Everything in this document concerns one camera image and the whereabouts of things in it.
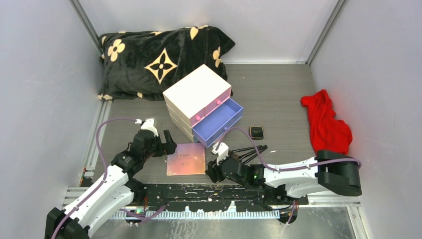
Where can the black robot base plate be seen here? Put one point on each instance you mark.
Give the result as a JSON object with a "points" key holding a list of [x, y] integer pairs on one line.
{"points": [[207, 197]]}

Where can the holographic eyeshadow palette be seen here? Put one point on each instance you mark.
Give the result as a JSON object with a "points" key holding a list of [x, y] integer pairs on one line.
{"points": [[188, 159]]}

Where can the red cloth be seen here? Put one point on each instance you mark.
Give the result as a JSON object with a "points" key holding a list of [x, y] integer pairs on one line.
{"points": [[326, 132]]}

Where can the white pink drawer organizer box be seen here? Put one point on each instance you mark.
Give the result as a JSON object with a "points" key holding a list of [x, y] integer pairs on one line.
{"points": [[194, 97]]}

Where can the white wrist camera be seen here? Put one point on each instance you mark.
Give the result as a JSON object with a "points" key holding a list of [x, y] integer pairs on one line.
{"points": [[221, 151], [150, 124]]}

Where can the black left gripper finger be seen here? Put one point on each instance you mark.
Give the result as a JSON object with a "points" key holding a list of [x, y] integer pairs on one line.
{"points": [[169, 141], [166, 150]]}

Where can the blue drawer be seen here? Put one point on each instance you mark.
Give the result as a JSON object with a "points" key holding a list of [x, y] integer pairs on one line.
{"points": [[216, 123]]}

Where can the black thin makeup brush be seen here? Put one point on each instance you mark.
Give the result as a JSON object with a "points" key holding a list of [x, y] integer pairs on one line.
{"points": [[246, 149]]}

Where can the black long makeup brush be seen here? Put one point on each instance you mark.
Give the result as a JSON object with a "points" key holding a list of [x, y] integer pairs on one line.
{"points": [[255, 153]]}

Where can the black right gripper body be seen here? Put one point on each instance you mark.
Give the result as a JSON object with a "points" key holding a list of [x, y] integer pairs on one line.
{"points": [[244, 182]]}

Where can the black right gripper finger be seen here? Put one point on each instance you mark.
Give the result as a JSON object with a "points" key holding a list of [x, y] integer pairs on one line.
{"points": [[212, 174], [218, 167]]}

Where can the black fan makeup brush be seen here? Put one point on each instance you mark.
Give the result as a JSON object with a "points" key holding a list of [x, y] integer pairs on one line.
{"points": [[250, 155]]}

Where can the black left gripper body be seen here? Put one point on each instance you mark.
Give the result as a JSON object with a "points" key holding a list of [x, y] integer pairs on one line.
{"points": [[156, 150]]}

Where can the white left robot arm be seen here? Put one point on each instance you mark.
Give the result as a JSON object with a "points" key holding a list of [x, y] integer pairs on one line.
{"points": [[114, 190]]}

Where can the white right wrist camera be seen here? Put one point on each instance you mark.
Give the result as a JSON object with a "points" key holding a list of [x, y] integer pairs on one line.
{"points": [[221, 151]]}

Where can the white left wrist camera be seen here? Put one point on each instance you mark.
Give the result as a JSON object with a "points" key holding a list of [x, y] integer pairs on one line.
{"points": [[150, 124]]}

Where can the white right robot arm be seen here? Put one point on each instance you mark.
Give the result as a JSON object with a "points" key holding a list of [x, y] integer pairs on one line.
{"points": [[327, 171]]}

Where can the black floral plush blanket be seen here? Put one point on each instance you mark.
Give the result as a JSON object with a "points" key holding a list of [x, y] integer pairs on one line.
{"points": [[144, 64]]}

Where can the black square compact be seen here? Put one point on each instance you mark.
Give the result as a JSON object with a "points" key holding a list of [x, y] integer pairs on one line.
{"points": [[256, 132]]}

